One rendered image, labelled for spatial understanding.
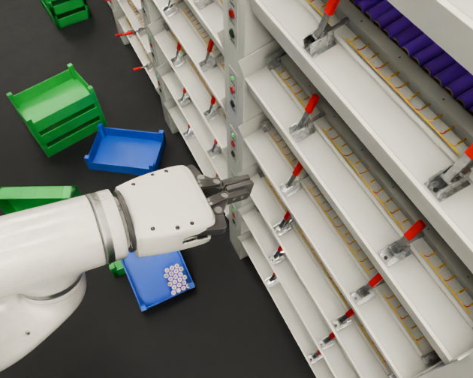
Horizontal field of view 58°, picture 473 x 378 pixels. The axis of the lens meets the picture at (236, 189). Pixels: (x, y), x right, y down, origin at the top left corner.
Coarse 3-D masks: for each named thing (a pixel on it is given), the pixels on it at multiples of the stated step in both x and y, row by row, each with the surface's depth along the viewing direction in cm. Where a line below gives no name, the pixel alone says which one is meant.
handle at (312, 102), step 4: (312, 96) 70; (316, 96) 70; (312, 100) 71; (316, 100) 70; (308, 104) 72; (312, 104) 71; (308, 108) 72; (312, 108) 72; (304, 112) 73; (308, 112) 72; (304, 116) 73; (308, 116) 73; (300, 120) 74; (304, 120) 74; (300, 124) 75; (304, 124) 75; (300, 128) 75
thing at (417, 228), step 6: (420, 222) 57; (414, 228) 58; (420, 228) 57; (408, 234) 59; (414, 234) 58; (402, 240) 60; (408, 240) 59; (396, 246) 62; (402, 246) 61; (396, 252) 62
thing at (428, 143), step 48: (288, 0) 66; (336, 0) 55; (384, 0) 59; (288, 48) 65; (336, 48) 60; (384, 48) 55; (432, 48) 54; (336, 96) 57; (384, 96) 55; (432, 96) 50; (384, 144) 52; (432, 144) 51; (432, 192) 48
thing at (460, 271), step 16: (288, 64) 81; (304, 80) 79; (320, 96) 76; (336, 112) 74; (336, 128) 74; (352, 144) 71; (368, 160) 69; (384, 176) 67; (400, 192) 65; (400, 208) 66; (416, 208) 64; (432, 240) 61; (448, 256) 60; (464, 272) 58; (464, 288) 59
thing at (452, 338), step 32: (256, 64) 84; (256, 96) 84; (288, 96) 81; (288, 128) 78; (320, 128) 76; (320, 160) 74; (352, 160) 72; (352, 192) 70; (384, 192) 68; (352, 224) 68; (384, 224) 66; (416, 288) 61; (448, 288) 60; (416, 320) 62; (448, 320) 59; (448, 352) 57
